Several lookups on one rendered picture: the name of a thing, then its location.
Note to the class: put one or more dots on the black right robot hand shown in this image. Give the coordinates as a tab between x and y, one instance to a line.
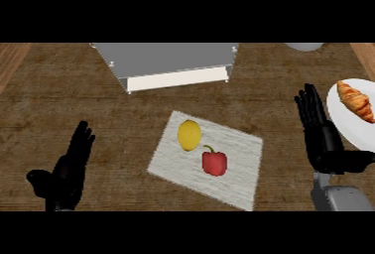
326	142

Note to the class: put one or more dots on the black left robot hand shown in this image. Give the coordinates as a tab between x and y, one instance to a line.
66	175

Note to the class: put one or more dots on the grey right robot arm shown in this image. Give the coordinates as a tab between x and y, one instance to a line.
337	195

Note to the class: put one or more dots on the red bell pepper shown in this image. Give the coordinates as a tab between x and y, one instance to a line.
215	162

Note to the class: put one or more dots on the pale grey placemat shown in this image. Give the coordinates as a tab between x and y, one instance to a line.
210	165

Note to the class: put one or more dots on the grey tiered shelf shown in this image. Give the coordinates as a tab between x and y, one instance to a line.
171	64

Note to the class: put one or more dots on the white plate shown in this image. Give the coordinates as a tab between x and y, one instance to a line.
352	122

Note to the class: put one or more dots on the golden croissant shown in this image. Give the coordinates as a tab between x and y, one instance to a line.
358	101

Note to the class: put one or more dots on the yellow lemon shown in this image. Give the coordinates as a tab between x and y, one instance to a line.
190	135

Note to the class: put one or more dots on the pale grey round object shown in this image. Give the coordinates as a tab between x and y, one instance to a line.
303	46

